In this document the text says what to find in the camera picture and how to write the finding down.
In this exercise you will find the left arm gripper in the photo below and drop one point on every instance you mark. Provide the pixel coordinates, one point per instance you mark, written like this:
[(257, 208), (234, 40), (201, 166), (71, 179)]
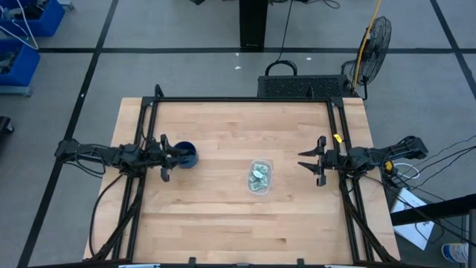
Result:
[(156, 158)]

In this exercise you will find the white flat box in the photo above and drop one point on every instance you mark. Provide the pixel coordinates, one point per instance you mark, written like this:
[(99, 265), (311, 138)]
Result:
[(413, 223)]

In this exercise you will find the blue storage bin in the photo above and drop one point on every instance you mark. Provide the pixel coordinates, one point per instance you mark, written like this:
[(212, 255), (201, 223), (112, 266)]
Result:
[(48, 22), (24, 67)]

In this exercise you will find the black pillar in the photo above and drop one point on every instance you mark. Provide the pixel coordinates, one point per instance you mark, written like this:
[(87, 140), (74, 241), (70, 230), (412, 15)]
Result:
[(253, 22)]

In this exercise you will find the white and blue bottle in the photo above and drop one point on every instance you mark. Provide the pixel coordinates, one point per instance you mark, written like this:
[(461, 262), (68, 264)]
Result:
[(455, 252)]

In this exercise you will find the black beam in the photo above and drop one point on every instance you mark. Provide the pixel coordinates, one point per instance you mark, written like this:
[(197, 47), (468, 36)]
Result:
[(435, 210)]

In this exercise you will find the dark blue mug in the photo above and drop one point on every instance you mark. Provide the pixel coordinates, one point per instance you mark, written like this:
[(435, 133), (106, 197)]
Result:
[(191, 161)]

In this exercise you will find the black frame bracket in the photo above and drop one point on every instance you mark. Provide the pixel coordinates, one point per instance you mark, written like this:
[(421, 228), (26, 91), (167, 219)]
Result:
[(300, 262), (192, 261)]

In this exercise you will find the yellow plug connector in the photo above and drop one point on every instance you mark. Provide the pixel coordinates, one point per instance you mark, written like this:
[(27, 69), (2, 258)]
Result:
[(389, 165)]

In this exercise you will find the black computer case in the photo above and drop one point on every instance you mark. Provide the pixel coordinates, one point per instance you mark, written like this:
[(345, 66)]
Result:
[(297, 86)]

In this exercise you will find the clear plastic container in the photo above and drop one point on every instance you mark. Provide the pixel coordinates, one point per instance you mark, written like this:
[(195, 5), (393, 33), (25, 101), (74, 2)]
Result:
[(270, 187)]

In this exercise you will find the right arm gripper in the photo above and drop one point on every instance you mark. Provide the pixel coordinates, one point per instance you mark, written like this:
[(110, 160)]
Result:
[(332, 158)]

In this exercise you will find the black object on floor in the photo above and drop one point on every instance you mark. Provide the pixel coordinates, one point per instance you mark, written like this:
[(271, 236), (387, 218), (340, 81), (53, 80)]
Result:
[(5, 124)]

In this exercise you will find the black aluminium table frame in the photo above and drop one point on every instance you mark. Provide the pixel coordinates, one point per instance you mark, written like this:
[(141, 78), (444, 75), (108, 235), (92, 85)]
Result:
[(241, 99)]

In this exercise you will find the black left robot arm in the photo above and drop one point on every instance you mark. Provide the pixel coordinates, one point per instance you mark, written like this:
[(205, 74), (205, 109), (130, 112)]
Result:
[(111, 154)]

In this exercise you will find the yellow gripper tag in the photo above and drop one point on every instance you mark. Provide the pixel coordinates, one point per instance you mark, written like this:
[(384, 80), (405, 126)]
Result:
[(337, 138)]

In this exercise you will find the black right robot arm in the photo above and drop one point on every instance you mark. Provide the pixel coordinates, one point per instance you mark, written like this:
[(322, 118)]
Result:
[(375, 154)]

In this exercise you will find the black floor fan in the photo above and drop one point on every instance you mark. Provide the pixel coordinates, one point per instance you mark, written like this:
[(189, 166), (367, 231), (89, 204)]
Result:
[(373, 52)]

